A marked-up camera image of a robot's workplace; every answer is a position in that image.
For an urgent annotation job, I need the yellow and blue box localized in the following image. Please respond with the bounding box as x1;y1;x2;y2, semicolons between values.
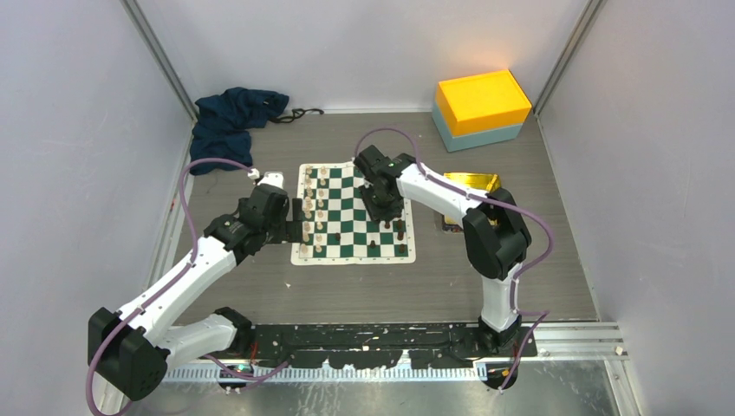
432;69;532;153

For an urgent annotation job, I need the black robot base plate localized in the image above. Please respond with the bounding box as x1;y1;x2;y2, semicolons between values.
216;322;538;388

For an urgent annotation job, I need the dark blue cloth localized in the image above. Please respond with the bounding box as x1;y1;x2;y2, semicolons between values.
189;87;289;176

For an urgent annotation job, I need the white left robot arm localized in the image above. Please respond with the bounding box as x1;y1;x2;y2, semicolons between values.
88;172;298;401

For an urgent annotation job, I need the gold metal tin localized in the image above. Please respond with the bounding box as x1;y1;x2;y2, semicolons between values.
441;172;502;233

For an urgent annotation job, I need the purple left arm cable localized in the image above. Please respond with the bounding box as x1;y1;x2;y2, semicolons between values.
84;158;261;416

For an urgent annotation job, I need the green white chess mat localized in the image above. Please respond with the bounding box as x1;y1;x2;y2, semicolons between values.
290;161;417;266

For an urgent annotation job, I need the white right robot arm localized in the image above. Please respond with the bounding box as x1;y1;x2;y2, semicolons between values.
354;146;531;356

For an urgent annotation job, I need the black cord on table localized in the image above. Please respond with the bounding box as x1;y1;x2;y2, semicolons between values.
270;107;325;125

